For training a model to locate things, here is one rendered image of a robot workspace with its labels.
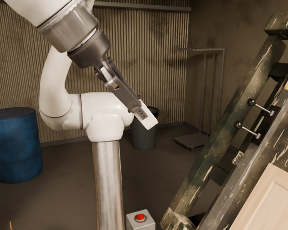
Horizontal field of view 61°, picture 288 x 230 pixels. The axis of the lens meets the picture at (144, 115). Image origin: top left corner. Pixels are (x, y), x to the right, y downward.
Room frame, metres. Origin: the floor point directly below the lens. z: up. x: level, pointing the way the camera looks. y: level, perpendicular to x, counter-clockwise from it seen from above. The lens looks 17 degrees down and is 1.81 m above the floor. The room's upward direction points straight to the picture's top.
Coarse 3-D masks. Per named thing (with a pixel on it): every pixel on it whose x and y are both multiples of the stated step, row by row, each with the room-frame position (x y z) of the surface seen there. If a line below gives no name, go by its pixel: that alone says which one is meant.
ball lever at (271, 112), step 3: (249, 99) 1.09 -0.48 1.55; (252, 99) 1.08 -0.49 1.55; (249, 102) 1.08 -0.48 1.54; (252, 102) 1.08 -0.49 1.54; (255, 102) 1.08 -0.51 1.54; (249, 105) 1.09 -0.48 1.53; (252, 105) 1.08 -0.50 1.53; (255, 105) 1.09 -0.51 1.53; (258, 105) 1.08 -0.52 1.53; (261, 108) 1.08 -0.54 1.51; (267, 111) 1.07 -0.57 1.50; (270, 111) 1.07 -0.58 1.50; (273, 111) 1.07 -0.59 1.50; (270, 114) 1.07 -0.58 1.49
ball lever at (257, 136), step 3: (234, 123) 1.07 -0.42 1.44; (237, 123) 1.06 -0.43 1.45; (240, 123) 1.06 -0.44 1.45; (234, 126) 1.07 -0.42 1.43; (237, 126) 1.05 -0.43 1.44; (240, 126) 1.05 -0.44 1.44; (246, 129) 1.06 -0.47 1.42; (249, 132) 1.06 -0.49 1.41; (252, 132) 1.05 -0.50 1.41; (255, 135) 1.05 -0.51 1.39; (258, 135) 1.04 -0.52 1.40; (258, 138) 1.04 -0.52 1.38
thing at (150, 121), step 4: (144, 108) 0.50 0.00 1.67; (148, 112) 0.51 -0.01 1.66; (136, 116) 0.50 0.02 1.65; (148, 116) 0.51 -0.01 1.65; (152, 116) 0.51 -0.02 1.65; (140, 120) 0.51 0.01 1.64; (144, 120) 0.51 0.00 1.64; (148, 120) 0.51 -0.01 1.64; (152, 120) 0.51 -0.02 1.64; (156, 120) 0.52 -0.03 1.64; (144, 124) 0.51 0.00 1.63; (148, 124) 0.51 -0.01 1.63; (152, 124) 0.52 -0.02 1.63; (148, 128) 0.52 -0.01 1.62
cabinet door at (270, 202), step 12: (276, 168) 0.92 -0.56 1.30; (264, 180) 0.92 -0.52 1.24; (276, 180) 0.89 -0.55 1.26; (252, 192) 0.92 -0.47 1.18; (264, 192) 0.89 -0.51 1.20; (276, 192) 0.86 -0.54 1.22; (252, 204) 0.89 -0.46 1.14; (264, 204) 0.86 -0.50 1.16; (276, 204) 0.83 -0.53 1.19; (240, 216) 0.89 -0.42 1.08; (252, 216) 0.86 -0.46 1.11; (264, 216) 0.83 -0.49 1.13; (276, 216) 0.80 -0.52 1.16; (240, 228) 0.86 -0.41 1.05; (252, 228) 0.83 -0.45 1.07; (264, 228) 0.80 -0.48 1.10; (276, 228) 0.77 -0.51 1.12
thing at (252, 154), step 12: (276, 120) 1.05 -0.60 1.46; (252, 144) 1.05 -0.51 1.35; (264, 144) 1.03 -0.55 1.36; (252, 156) 1.01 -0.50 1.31; (240, 168) 1.02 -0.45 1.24; (228, 180) 1.03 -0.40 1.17; (240, 180) 0.99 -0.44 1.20; (228, 192) 0.99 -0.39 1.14; (216, 204) 0.99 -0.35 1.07; (228, 204) 0.97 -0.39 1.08; (216, 216) 0.95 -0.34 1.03; (204, 228) 0.96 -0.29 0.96; (216, 228) 0.95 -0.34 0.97
